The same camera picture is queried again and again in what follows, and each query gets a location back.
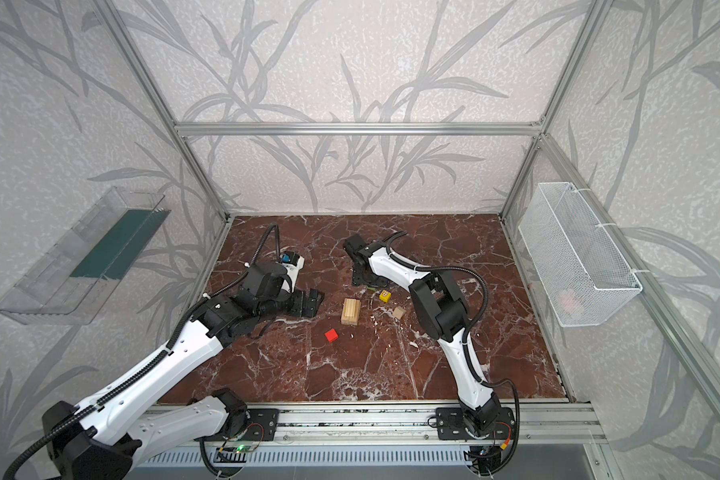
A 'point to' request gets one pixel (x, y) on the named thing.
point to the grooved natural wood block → (350, 311)
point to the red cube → (331, 335)
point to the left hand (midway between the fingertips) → (313, 284)
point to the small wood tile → (398, 312)
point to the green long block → (371, 288)
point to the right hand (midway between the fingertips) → (369, 273)
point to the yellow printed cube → (385, 295)
